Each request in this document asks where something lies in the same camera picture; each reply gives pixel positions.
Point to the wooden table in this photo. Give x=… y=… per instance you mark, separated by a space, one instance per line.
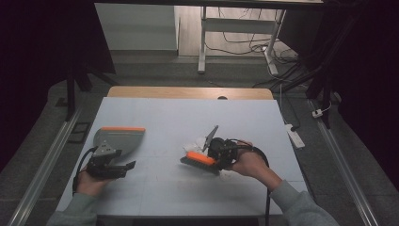
x=188 y=93

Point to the small white adapter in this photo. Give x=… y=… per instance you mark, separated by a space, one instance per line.
x=317 y=113

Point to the aluminium rail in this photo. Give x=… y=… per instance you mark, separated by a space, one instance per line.
x=345 y=163
x=47 y=163

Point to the white power strip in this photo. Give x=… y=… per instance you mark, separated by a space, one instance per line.
x=295 y=136

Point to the pile of white tissue scraps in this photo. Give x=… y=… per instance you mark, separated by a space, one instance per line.
x=195 y=145

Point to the person's right hand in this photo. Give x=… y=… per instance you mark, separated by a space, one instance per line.
x=254 y=166

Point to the black tripod stand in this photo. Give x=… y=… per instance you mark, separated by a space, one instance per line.
x=326 y=94

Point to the orange and grey hand brush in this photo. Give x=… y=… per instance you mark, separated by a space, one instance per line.
x=199 y=160

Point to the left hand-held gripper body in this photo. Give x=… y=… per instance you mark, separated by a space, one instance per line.
x=105 y=163

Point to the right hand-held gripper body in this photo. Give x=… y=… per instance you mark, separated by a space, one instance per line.
x=224 y=150

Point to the white desk frame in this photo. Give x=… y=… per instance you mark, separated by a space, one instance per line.
x=238 y=25

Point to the person's left hand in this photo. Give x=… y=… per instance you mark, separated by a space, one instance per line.
x=89 y=185

